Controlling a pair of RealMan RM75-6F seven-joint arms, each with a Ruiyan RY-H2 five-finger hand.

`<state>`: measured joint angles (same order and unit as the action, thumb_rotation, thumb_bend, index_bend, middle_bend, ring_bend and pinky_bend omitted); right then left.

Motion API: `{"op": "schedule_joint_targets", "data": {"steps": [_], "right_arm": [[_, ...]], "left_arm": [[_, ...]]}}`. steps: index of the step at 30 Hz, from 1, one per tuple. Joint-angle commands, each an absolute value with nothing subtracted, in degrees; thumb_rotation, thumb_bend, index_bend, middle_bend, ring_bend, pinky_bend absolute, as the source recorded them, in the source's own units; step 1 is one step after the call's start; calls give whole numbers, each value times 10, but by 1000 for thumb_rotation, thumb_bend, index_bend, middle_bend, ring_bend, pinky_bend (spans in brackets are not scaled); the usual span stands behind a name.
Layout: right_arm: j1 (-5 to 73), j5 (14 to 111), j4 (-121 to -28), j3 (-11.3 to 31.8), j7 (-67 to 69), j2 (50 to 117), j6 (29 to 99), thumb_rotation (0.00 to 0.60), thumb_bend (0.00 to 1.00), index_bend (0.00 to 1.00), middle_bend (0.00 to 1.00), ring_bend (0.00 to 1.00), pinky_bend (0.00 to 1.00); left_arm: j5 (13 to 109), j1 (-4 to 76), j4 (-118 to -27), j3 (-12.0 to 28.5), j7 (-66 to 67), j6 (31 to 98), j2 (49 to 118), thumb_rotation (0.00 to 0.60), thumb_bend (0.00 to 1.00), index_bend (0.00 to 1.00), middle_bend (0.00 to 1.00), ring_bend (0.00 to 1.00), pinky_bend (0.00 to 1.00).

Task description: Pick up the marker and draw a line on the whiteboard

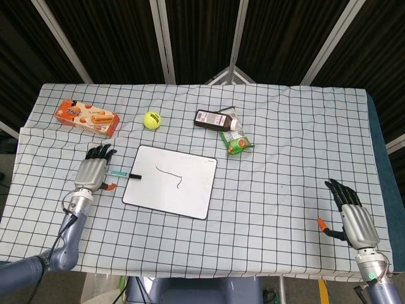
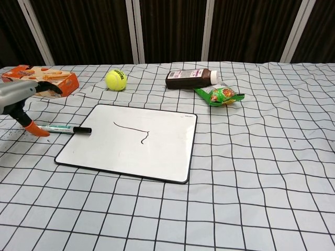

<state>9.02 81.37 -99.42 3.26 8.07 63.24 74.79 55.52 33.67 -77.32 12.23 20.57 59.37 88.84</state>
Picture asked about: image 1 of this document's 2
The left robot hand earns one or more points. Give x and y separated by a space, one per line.
90 172

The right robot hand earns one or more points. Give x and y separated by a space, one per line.
359 225

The green marker pen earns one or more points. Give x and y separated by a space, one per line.
120 173

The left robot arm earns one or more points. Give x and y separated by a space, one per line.
68 250

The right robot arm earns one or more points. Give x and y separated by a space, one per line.
383 293

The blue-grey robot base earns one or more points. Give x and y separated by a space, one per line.
196 291

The white whiteboard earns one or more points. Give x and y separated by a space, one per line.
190 193

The blue table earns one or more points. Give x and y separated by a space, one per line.
384 177

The orange biscuit box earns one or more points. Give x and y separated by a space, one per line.
85 118

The yellow tennis ball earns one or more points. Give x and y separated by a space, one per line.
152 120

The checkered tablecloth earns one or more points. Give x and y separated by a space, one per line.
269 196

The metal table leg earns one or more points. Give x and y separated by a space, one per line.
282 291

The brown medicine bottle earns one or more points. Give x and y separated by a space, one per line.
212 120

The dark slatted folding screen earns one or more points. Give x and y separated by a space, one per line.
120 38

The green snack bag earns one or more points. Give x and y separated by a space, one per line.
235 142

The white triangular screen foot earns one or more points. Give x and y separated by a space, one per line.
233 76

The white screen frame post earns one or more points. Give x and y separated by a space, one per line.
237 35
164 44
63 41
329 44

